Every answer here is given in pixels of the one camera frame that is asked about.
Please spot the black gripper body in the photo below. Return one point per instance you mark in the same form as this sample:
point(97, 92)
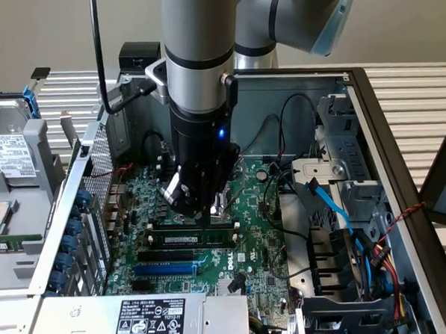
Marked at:
point(198, 143)

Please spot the green RAM stick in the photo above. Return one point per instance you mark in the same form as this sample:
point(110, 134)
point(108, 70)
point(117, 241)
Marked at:
point(2, 236)
point(181, 239)

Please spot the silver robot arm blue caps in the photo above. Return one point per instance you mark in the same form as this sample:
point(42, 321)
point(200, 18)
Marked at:
point(197, 23)

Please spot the black RAM slot white latches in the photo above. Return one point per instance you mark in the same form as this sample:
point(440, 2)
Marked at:
point(150, 240)
point(159, 158)
point(175, 226)
point(158, 167)

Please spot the metal socket cover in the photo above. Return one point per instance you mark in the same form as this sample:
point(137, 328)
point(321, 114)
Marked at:
point(242, 175)

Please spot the round coin battery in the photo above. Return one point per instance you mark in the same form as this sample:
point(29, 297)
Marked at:
point(261, 174)

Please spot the CPU socket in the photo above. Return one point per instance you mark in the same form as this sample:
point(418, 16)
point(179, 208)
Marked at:
point(221, 208)

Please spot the green Dell motherboard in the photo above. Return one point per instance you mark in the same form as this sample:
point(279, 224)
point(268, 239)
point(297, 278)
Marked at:
point(250, 209)

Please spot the long black expansion slot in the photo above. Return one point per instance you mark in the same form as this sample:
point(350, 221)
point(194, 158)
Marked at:
point(166, 256)

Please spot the blue expansion slot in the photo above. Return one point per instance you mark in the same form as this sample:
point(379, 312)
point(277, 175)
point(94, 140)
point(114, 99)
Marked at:
point(165, 271)

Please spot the short black expansion slot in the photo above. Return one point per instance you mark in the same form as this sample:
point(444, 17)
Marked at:
point(143, 286)

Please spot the open PC case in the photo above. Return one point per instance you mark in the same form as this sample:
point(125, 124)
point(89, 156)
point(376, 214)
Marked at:
point(287, 84)

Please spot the blue card retainer knob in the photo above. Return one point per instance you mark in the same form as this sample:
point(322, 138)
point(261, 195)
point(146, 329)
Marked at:
point(83, 199)
point(74, 225)
point(69, 244)
point(64, 262)
point(57, 281)

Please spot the silver chipset heat sink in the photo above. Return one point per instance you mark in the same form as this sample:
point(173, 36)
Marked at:
point(222, 286)

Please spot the black plastic block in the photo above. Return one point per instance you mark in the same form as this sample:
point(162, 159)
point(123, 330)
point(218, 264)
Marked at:
point(139, 54)

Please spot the metal disk bay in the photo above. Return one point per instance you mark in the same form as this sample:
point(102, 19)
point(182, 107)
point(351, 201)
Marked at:
point(343, 151)

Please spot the black plastic fan shroud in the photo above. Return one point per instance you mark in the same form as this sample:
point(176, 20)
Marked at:
point(330, 255)

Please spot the silver power supply with label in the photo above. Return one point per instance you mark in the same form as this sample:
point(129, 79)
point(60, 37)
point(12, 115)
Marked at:
point(88, 313)

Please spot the grey parts rack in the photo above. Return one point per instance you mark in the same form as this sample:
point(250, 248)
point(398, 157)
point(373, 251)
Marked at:
point(30, 209)

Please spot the blue plastic disk caddy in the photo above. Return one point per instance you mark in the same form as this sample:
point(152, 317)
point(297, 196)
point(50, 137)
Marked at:
point(31, 102)

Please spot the black table end cap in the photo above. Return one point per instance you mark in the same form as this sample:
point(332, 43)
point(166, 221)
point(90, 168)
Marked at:
point(41, 73)

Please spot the silver hard disk white label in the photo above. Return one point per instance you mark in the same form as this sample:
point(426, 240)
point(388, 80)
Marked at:
point(6, 155)

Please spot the dark grey disk bay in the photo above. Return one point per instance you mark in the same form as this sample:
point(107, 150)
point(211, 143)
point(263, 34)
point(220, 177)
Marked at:
point(350, 312)

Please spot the black framed panel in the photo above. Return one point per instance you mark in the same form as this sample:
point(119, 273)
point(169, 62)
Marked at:
point(441, 214)

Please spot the silver camera bracket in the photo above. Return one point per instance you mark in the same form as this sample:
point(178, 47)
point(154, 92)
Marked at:
point(157, 73)

